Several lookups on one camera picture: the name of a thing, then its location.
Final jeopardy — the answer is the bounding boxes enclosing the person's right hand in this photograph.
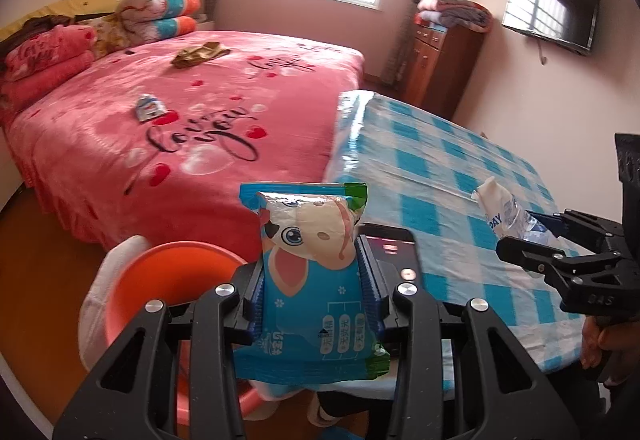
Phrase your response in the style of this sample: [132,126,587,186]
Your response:
[580,316,621,383]

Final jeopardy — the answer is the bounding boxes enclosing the black smartphone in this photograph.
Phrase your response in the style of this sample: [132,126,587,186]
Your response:
[356,222,420,291]

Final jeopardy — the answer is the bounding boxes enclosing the brown cloth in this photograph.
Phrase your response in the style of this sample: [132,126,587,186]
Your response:
[171,40,232,69]

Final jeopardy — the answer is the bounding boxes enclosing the pink printed pillow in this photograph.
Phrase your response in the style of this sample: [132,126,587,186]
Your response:
[0,23,98,81]

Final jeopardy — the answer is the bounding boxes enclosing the wall-mounted black television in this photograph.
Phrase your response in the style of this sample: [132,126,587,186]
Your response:
[501,0,601,57]

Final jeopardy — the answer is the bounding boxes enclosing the brown wooden cabinet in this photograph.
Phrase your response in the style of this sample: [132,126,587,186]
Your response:
[402,17,483,121]

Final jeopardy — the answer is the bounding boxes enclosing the folded blankets on cabinet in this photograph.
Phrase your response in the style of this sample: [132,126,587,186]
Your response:
[416,0,493,32]

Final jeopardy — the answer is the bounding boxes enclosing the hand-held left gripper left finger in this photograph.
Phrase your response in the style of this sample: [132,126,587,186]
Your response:
[52,262,266,440]

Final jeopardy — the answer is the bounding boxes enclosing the blue cartoon snack packet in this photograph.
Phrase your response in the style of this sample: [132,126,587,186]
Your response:
[234,181,391,382]

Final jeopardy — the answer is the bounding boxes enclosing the white plastic bag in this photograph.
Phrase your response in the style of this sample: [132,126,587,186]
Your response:
[79,234,151,373]

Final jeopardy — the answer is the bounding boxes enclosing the folded pink blanket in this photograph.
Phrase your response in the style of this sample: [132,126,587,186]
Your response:
[0,51,96,113]

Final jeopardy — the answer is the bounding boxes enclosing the white milk pouch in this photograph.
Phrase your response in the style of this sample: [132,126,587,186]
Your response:
[471,176,553,243]

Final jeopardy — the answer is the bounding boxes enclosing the orange plastic basin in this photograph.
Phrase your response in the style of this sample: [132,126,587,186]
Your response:
[102,241,261,426]

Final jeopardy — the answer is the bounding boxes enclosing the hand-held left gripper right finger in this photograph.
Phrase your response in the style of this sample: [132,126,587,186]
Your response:
[355,239,581,440]

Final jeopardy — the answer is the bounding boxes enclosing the yellow floral pillow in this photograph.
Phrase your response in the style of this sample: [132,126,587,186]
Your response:
[80,15,151,56]

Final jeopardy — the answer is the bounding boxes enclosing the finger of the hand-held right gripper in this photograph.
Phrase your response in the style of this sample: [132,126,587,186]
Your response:
[496,235,623,291]
[525,207,623,251]

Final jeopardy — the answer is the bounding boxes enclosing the small blue white packet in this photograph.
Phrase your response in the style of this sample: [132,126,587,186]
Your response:
[135,93,167,122]

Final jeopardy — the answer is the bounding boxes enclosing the blue white checkered tablecloth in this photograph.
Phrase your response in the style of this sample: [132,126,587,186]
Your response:
[322,90,586,401]

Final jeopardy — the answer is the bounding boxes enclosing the rolled pillow with orange end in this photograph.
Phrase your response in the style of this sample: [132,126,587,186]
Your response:
[150,16,199,41]
[117,0,202,23]

